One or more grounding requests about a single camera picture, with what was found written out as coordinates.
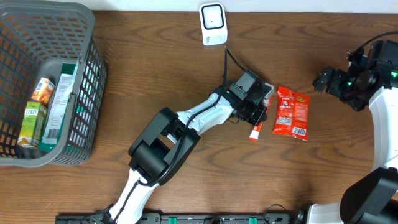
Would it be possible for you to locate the green white snack bag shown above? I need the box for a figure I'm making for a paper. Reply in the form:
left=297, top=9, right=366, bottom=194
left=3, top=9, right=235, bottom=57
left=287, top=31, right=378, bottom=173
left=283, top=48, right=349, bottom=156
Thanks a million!
left=38, top=63, right=78, bottom=152

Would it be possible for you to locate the green juice carton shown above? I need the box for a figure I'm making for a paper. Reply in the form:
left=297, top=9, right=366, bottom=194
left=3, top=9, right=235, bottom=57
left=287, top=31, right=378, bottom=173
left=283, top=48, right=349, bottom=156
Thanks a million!
left=17, top=101, right=47, bottom=149

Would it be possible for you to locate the orange juice carton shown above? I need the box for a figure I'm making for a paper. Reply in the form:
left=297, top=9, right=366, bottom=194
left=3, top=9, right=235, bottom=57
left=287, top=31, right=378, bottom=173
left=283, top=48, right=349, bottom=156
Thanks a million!
left=31, top=78, right=55, bottom=106

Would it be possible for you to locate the red snack bag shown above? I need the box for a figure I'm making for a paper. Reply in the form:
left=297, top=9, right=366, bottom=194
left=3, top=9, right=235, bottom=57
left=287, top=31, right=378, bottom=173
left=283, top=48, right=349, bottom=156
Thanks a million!
left=273, top=86, right=310, bottom=141

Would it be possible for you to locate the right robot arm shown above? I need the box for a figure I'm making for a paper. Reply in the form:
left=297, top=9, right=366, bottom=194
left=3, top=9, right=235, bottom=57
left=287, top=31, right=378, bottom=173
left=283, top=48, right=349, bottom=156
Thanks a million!
left=294, top=34, right=397, bottom=224

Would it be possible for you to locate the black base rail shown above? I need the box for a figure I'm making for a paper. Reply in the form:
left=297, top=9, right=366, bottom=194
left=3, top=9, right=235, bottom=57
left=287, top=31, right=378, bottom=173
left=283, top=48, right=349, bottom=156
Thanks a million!
left=55, top=213, right=296, bottom=224

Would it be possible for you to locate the white barcode scanner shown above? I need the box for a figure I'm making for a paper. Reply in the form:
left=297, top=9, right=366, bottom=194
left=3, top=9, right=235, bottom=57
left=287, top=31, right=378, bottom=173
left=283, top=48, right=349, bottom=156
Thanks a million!
left=199, top=2, right=228, bottom=46

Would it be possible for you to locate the grey plastic laundry basket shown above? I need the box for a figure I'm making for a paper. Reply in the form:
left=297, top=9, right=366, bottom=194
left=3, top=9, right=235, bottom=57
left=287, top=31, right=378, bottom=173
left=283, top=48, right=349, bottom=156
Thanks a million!
left=1, top=1, right=107, bottom=168

